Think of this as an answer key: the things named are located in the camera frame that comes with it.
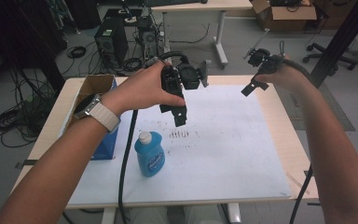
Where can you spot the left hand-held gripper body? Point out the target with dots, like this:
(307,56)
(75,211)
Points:
(171,81)

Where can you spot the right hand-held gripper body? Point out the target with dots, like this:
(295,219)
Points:
(267,66)

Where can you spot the blue dish soap bottle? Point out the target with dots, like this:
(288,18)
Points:
(150,155)

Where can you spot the person's right hand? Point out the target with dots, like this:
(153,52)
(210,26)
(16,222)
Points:
(284,77)

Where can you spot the person's left hand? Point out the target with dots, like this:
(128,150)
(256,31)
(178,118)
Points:
(143,88)

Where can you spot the brown cardboard box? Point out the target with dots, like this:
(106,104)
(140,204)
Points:
(287,15)

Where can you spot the open-sided computer tower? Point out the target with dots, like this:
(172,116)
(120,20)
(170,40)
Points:
(148,37)

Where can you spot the black office chair base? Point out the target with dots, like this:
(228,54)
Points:
(329,56)

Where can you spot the white-legged wooden desk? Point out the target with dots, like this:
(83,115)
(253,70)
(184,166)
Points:
(205,6)

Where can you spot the black computer tower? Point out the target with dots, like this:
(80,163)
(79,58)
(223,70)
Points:
(111,40)

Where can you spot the wristwatch with white band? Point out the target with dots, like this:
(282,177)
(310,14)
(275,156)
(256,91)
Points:
(101,112)

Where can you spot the white paper mat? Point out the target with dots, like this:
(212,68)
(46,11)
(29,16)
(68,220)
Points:
(217,149)

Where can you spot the grey floor mat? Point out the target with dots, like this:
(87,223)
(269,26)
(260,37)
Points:
(332,115)

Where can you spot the white table leg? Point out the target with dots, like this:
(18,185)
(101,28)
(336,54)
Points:
(108,216)
(233,213)

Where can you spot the dark curtain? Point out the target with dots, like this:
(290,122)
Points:
(15,34)

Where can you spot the black tape strip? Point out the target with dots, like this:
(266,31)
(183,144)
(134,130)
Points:
(28,162)

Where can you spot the black metal post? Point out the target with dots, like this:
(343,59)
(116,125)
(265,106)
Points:
(341,40)

